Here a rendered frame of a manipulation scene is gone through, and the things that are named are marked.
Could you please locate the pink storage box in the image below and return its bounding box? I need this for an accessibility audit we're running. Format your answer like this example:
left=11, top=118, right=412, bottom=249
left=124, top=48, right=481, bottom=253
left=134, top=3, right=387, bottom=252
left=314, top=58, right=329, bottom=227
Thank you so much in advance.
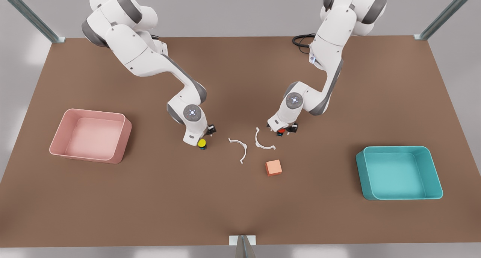
left=49, top=108, right=132, bottom=164

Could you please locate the silver frame post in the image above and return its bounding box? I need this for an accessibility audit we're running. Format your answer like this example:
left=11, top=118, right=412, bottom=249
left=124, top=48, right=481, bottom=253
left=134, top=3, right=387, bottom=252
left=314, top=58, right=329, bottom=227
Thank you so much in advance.
left=0, top=0, right=66, bottom=44
left=414, top=0, right=481, bottom=41
left=229, top=235, right=257, bottom=258

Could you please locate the orange cube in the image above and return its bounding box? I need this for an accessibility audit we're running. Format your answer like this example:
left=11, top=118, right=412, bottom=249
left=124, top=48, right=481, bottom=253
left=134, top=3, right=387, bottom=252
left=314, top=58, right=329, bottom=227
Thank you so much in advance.
left=265, top=159, right=283, bottom=177

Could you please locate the blue storage box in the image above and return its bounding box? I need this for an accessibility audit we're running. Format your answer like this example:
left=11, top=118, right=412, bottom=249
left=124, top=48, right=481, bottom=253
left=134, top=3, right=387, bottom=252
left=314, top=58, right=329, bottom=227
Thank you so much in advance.
left=355, top=146, right=443, bottom=201

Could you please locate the white curved clip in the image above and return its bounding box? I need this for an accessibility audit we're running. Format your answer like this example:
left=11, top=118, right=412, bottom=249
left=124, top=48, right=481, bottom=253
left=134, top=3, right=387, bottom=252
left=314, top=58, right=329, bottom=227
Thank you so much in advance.
left=228, top=138, right=248, bottom=164
left=255, top=127, right=276, bottom=150

